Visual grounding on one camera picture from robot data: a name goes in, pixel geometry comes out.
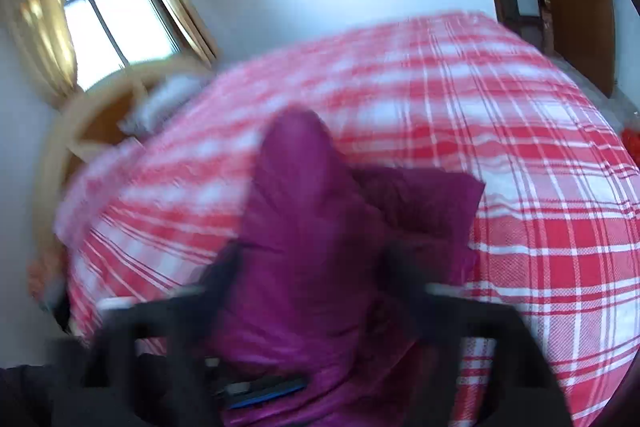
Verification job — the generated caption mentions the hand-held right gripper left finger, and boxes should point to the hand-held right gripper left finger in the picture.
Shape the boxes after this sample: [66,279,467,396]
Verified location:
[82,244,242,427]

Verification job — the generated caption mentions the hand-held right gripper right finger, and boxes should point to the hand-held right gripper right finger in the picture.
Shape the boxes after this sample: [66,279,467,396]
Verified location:
[387,247,574,427]

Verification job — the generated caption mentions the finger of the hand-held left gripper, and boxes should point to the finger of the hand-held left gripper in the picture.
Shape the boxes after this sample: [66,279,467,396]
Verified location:
[220,374,308,410]

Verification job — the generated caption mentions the magenta padded jacket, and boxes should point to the magenta padded jacket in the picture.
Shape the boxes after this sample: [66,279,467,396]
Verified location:
[205,105,487,427]

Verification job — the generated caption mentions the orange object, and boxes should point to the orange object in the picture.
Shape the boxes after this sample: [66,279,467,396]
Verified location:
[27,257,66,303]

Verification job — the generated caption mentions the red plaid bed sheet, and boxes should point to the red plaid bed sheet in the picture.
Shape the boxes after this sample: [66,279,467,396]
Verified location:
[52,11,640,427]

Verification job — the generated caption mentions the white pillow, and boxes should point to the white pillow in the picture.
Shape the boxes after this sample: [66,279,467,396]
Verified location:
[120,74,211,135]

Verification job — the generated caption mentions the dark cloth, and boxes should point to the dark cloth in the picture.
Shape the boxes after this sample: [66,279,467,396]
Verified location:
[0,342,101,427]

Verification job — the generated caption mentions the wooden headboard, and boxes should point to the wooden headboard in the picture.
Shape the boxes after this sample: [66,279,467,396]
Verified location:
[32,57,216,278]

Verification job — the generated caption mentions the red object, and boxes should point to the red object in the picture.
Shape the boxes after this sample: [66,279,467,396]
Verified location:
[620,127,640,158]

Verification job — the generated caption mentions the window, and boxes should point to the window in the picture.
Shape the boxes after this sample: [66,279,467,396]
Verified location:
[52,0,181,90]

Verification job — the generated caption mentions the brown wooden door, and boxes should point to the brown wooden door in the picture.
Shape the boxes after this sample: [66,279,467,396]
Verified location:
[525,0,618,98]

